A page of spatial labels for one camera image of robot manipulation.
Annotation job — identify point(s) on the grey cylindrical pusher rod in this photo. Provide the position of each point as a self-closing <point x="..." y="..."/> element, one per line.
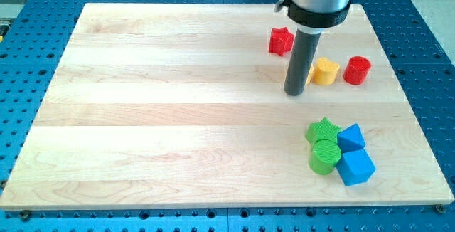
<point x="302" y="54"/>

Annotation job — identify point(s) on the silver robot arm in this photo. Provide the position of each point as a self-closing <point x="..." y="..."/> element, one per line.
<point x="311" y="18"/>

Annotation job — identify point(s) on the red star block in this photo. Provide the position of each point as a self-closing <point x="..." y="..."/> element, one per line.
<point x="281" y="41"/>

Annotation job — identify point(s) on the yellow hexagon block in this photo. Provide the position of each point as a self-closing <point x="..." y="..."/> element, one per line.
<point x="310" y="74"/>

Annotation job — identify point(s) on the green star block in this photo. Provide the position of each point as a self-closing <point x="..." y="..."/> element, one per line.
<point x="323" y="130"/>

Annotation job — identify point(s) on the yellow heart block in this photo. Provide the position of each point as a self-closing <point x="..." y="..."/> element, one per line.
<point x="325" y="72"/>

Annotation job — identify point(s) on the red cylinder block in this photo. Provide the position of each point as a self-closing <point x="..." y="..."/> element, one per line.
<point x="357" y="70"/>

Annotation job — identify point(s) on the blue triangular block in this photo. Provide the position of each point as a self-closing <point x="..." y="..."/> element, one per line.
<point x="351" y="139"/>

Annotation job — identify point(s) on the green cylinder block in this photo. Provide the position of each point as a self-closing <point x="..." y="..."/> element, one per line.
<point x="324" y="157"/>

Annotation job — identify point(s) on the blue cube block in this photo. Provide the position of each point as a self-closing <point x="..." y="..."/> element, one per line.
<point x="355" y="167"/>

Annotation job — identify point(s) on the wooden board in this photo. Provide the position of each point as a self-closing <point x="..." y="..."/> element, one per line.
<point x="156" y="106"/>

